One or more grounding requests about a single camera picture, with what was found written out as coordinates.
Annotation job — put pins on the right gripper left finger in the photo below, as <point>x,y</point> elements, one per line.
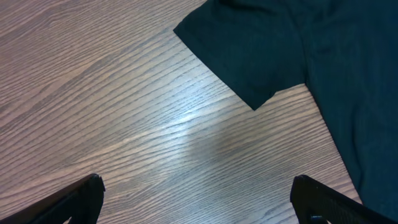
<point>79,202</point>

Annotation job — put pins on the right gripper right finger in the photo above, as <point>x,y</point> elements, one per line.
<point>314,203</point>

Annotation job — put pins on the black t-shirt white label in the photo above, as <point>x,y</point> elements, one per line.
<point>344,51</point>

